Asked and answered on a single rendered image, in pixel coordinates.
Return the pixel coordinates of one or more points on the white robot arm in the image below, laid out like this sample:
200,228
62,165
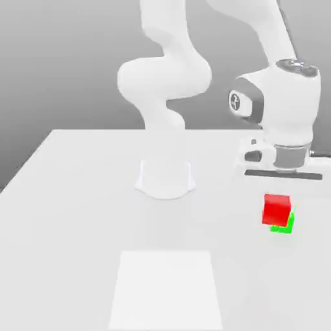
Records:
165,77

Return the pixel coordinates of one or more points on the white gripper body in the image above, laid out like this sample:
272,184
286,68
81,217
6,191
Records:
283,175

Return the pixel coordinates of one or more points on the small red cube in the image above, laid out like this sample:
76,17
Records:
276,209

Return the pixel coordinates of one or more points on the small green cube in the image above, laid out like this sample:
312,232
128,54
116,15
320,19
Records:
290,225

